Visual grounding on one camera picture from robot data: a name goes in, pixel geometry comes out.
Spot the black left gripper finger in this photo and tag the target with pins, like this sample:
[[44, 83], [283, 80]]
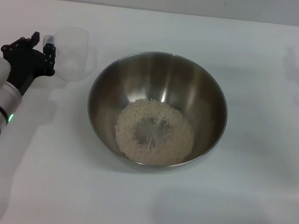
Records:
[[49, 58], [24, 41]]

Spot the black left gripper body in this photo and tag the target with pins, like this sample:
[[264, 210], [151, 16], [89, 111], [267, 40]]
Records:
[[26, 67]]

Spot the clear plastic measuring cup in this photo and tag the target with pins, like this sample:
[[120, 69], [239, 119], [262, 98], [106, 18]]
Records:
[[73, 50]]

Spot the white rice grains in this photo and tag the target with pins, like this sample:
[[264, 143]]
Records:
[[125, 131]]

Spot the stainless steel mixing bowl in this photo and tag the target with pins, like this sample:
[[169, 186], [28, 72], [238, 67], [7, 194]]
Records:
[[170, 79]]

